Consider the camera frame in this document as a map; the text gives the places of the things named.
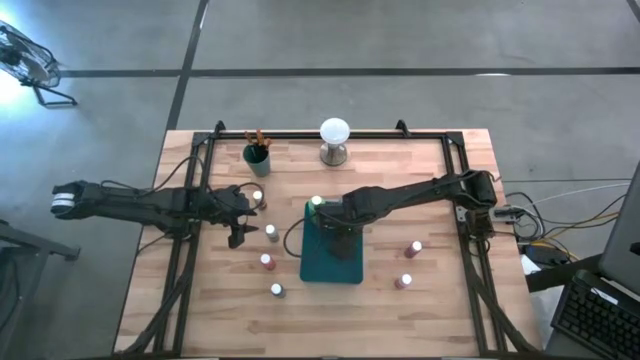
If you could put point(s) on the black floor fan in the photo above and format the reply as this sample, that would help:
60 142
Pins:
30 62

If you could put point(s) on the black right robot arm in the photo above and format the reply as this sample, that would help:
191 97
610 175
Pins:
425 190

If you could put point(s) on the black keyboard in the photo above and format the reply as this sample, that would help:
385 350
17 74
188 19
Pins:
595 320

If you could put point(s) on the small crimson paint bottle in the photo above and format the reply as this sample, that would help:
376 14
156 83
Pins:
413 249

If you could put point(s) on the small brown paint bottle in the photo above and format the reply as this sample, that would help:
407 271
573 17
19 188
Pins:
259 200

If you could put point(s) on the blue plastic bin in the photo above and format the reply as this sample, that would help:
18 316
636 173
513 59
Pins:
320 260

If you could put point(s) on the grey laptop screen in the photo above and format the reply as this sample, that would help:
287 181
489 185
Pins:
625 240

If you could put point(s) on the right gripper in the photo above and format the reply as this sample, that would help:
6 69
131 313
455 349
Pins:
345 207

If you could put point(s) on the small dark blue paint bottle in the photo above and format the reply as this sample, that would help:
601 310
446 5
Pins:
277 290

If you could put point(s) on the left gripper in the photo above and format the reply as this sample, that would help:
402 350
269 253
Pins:
220 205

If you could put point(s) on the black desk bar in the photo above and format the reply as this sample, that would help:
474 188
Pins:
560 275

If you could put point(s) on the dark green cup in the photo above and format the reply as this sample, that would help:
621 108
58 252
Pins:
258 162

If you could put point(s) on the black metal stand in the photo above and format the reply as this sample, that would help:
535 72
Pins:
30 245

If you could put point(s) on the black aluminium table frame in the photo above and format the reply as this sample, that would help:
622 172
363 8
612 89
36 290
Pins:
290 135

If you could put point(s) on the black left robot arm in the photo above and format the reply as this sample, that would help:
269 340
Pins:
130 202

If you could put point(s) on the small pink paint bottle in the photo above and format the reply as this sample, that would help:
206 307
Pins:
403 281

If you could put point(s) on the black power strip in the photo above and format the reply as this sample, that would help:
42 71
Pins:
550 256

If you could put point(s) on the white dome on metal stand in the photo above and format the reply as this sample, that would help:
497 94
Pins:
334 132

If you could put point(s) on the large green paint bottle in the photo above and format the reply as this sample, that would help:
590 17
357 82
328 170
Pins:
316 201

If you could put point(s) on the small red-orange paint bottle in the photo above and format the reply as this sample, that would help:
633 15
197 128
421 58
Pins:
267 262

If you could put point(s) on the small white paint bottle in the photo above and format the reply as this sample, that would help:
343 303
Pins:
271 233

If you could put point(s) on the white plastic object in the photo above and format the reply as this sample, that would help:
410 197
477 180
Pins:
529 265

